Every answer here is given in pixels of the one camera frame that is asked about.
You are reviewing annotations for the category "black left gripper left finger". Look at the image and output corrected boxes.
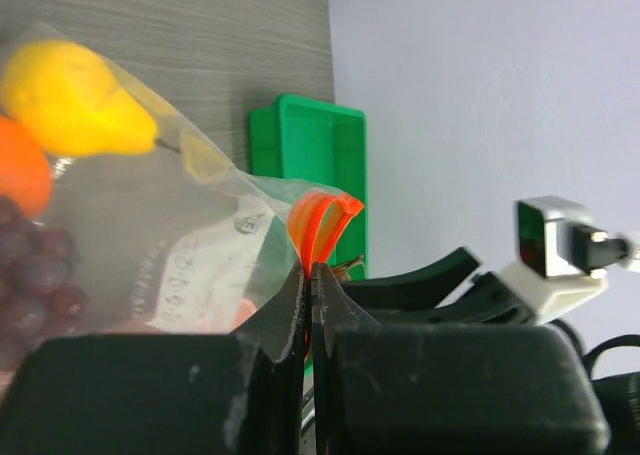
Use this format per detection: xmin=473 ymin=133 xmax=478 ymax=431
xmin=1 ymin=266 xmax=306 ymax=454

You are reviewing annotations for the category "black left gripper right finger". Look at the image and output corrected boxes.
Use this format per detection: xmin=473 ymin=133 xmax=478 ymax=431
xmin=310 ymin=264 xmax=611 ymax=454

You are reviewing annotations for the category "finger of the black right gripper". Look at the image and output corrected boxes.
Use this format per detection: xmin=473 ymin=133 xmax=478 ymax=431
xmin=369 ymin=272 xmax=536 ymax=326
xmin=341 ymin=247 xmax=480 ymax=311

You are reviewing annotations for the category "clear zip bag orange seal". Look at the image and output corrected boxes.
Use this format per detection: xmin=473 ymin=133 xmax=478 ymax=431
xmin=0 ymin=21 xmax=366 ymax=376

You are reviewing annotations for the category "purple fake grape bunch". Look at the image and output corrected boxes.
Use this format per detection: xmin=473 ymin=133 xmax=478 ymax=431
xmin=1 ymin=195 xmax=88 ymax=352

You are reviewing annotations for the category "orange fake orange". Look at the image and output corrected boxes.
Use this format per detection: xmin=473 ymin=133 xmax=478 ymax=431
xmin=1 ymin=116 xmax=53 ymax=218

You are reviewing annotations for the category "yellow fake fruit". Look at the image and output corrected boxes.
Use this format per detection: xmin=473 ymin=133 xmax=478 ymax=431
xmin=1 ymin=39 xmax=180 ymax=158

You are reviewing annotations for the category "green plastic bin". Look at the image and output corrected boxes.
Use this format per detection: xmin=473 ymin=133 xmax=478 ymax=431
xmin=248 ymin=94 xmax=368 ymax=280

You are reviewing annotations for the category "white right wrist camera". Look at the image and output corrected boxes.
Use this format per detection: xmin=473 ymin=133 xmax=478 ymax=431
xmin=498 ymin=195 xmax=608 ymax=325

